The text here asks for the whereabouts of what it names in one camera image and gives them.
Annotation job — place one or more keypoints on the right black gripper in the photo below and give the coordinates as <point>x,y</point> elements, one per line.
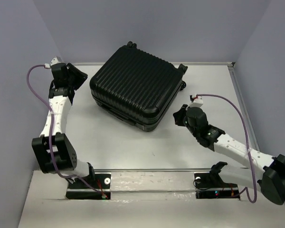
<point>178,115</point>

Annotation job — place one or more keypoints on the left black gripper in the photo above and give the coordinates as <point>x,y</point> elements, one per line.
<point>81,76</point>

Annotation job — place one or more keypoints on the black hard-shell suitcase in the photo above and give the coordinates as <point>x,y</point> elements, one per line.
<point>137,87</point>

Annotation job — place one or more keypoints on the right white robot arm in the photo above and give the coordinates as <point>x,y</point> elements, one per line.
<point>266,174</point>

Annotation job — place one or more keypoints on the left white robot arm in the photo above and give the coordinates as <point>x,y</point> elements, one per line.
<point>53,150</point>

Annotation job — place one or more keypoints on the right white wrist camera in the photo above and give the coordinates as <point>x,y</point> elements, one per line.
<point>196,101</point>

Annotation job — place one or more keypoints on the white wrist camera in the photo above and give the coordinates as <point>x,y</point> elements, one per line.
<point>55,60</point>
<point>196,101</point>

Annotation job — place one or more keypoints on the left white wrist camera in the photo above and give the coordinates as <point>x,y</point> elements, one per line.
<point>55,60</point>

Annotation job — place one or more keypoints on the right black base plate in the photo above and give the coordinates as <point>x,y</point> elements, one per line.
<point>210,186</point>

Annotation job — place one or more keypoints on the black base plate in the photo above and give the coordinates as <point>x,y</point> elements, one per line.
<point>77,190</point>
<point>210,186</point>

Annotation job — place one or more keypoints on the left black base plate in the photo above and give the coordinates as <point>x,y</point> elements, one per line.
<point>77,190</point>

